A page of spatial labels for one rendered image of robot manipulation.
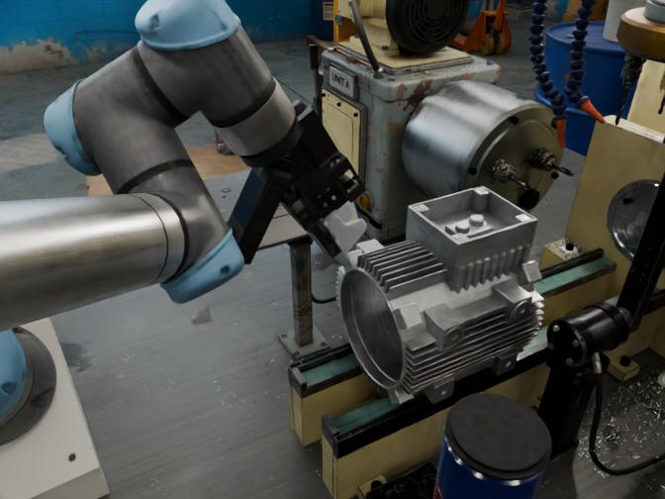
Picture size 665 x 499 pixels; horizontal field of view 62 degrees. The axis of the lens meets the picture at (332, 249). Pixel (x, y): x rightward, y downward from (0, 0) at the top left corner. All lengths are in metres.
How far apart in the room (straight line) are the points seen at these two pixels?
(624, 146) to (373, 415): 0.61
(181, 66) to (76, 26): 5.59
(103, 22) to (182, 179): 5.62
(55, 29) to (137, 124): 5.58
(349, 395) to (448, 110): 0.54
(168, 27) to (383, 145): 0.73
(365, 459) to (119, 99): 0.51
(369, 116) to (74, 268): 0.89
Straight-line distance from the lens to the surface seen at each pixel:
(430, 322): 0.64
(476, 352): 0.70
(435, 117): 1.06
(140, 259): 0.41
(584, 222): 1.12
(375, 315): 0.79
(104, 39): 6.13
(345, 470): 0.75
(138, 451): 0.89
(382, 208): 1.21
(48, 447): 0.81
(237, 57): 0.51
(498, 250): 0.69
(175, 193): 0.49
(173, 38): 0.49
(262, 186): 0.57
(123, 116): 0.52
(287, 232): 0.81
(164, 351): 1.02
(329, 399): 0.80
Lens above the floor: 1.48
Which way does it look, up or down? 34 degrees down
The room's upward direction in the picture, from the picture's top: straight up
